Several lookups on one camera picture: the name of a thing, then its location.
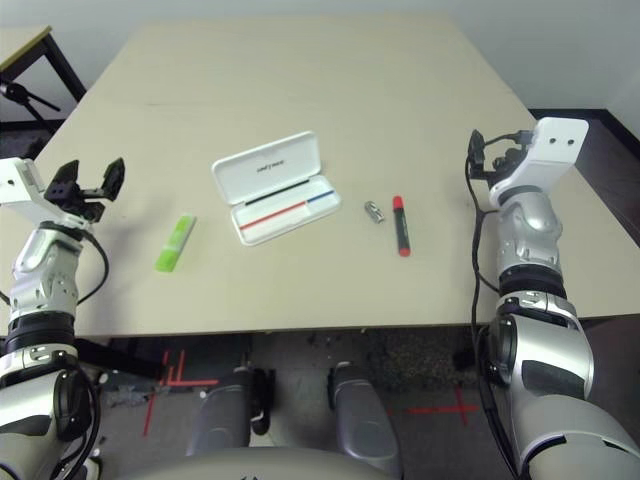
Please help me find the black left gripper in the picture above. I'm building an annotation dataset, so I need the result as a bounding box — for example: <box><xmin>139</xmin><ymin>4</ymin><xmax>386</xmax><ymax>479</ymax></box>
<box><xmin>46</xmin><ymin>156</ymin><xmax>127</xmax><ymax>227</ymax></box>

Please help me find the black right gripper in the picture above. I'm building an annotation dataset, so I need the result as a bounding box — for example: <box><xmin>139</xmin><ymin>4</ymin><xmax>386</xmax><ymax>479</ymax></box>
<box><xmin>467</xmin><ymin>128</ymin><xmax>524</xmax><ymax>177</ymax></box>

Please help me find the green highlighter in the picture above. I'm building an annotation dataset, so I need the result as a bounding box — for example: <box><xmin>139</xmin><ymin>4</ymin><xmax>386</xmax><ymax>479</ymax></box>
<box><xmin>153</xmin><ymin>213</ymin><xmax>197</xmax><ymax>274</ymax></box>

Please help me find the black marker with red cap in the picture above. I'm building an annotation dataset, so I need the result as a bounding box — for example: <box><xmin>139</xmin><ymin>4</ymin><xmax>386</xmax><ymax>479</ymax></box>
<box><xmin>392</xmin><ymin>195</ymin><xmax>414</xmax><ymax>258</ymax></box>

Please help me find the small silver metal clip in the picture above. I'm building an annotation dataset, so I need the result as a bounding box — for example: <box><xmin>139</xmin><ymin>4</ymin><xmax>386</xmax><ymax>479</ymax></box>
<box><xmin>363</xmin><ymin>200</ymin><xmax>388</xmax><ymax>225</ymax></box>

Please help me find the white plastic pencil case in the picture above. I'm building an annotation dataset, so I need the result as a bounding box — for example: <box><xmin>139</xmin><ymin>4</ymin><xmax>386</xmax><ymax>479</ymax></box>
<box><xmin>210</xmin><ymin>130</ymin><xmax>344</xmax><ymax>247</ymax></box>

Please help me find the dark foam floor mat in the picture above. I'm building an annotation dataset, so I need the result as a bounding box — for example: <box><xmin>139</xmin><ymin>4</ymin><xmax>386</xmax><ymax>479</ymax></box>
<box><xmin>0</xmin><ymin>130</ymin><xmax>49</xmax><ymax>161</ymax></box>

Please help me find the black tripod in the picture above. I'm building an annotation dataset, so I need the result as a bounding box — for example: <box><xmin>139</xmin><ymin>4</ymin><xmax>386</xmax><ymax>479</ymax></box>
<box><xmin>0</xmin><ymin>79</ymin><xmax>62</xmax><ymax>114</ymax></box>

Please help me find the grey robot left leg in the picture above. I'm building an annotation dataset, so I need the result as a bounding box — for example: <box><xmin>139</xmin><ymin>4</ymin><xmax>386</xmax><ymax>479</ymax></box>
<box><xmin>184</xmin><ymin>367</ymin><xmax>276</xmax><ymax>457</ymax></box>

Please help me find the grey robot leg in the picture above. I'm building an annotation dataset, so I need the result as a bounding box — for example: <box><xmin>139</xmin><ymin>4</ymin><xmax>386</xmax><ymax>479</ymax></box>
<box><xmin>327</xmin><ymin>362</ymin><xmax>404</xmax><ymax>476</ymax></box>
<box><xmin>184</xmin><ymin>367</ymin><xmax>276</xmax><ymax>457</ymax></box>

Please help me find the grey robot right leg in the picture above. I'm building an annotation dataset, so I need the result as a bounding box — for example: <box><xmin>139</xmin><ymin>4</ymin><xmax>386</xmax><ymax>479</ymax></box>
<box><xmin>327</xmin><ymin>362</ymin><xmax>404</xmax><ymax>476</ymax></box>

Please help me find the grey robot torso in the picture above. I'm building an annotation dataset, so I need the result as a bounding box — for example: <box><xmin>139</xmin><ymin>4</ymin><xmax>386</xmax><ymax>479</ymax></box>
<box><xmin>114</xmin><ymin>447</ymin><xmax>396</xmax><ymax>480</ymax></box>

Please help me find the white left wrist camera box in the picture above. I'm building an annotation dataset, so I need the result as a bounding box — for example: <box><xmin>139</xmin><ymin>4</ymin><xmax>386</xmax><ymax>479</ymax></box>
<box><xmin>0</xmin><ymin>157</ymin><xmax>71</xmax><ymax>226</ymax></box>

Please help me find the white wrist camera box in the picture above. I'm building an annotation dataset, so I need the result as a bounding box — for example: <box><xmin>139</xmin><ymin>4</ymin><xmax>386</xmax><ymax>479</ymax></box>
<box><xmin>0</xmin><ymin>157</ymin><xmax>71</xmax><ymax>226</ymax></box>
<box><xmin>487</xmin><ymin>117</ymin><xmax>590</xmax><ymax>209</ymax></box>

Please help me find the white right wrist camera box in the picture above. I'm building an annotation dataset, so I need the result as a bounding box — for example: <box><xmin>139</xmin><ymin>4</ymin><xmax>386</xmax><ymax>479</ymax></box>
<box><xmin>487</xmin><ymin>117</ymin><xmax>590</xmax><ymax>209</ymax></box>

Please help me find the black left wrist camera cable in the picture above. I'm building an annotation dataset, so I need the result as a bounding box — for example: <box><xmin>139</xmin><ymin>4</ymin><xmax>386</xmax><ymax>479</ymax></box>
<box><xmin>74</xmin><ymin>232</ymin><xmax>111</xmax><ymax>307</ymax></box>

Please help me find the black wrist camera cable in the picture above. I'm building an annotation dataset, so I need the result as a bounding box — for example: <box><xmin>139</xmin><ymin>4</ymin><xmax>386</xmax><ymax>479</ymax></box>
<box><xmin>463</xmin><ymin>128</ymin><xmax>534</xmax><ymax>480</ymax></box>
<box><xmin>74</xmin><ymin>232</ymin><xmax>111</xmax><ymax>307</ymax></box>

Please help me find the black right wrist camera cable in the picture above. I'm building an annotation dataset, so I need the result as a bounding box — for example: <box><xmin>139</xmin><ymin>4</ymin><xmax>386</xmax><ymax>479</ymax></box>
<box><xmin>463</xmin><ymin>128</ymin><xmax>534</xmax><ymax>480</ymax></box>

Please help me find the beige side table black frame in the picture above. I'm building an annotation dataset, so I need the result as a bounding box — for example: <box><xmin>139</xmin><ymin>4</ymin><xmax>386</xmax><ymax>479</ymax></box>
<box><xmin>0</xmin><ymin>24</ymin><xmax>89</xmax><ymax>136</ymax></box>

